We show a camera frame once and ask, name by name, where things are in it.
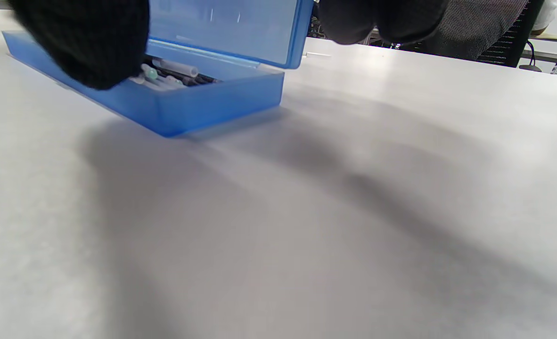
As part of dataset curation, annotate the person's right hand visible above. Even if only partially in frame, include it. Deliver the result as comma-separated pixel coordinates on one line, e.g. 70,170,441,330
8,0,450,90

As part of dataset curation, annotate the teal capped pen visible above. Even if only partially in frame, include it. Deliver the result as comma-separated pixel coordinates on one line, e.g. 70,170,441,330
141,64,185,87

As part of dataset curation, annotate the translucent white pen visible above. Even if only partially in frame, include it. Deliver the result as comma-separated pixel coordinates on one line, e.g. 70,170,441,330
152,58,199,78

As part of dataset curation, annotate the black pen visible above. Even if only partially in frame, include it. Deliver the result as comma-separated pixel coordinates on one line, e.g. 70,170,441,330
143,56,222,87

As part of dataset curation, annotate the blue plastic pencil box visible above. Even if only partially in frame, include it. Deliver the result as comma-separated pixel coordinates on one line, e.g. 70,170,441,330
2,0,315,138

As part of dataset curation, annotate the black mesh office chair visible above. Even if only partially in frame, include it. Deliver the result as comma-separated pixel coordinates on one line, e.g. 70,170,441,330
400,0,546,68

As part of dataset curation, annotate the background desk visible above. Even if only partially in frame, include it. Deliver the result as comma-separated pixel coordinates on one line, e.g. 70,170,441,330
521,34,557,71

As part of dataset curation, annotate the black cable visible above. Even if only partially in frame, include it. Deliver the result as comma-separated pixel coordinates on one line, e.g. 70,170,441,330
519,40,542,72

